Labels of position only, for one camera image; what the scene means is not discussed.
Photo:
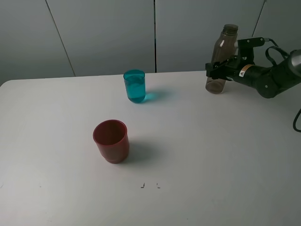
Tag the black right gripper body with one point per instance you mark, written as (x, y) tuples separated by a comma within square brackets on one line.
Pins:
[(236, 69)]

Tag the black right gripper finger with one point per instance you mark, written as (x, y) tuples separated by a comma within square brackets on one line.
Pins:
[(221, 73), (210, 66)]

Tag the teal translucent plastic cup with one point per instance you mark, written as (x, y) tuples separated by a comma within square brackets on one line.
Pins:
[(135, 85)]

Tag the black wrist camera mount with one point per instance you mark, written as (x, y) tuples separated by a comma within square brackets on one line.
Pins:
[(245, 49)]

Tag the red plastic cup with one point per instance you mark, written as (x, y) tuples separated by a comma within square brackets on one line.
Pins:
[(112, 141)]

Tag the smoky transparent water bottle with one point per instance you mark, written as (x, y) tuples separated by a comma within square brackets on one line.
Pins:
[(224, 49)]

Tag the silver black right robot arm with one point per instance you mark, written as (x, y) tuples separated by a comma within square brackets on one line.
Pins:
[(268, 81)]

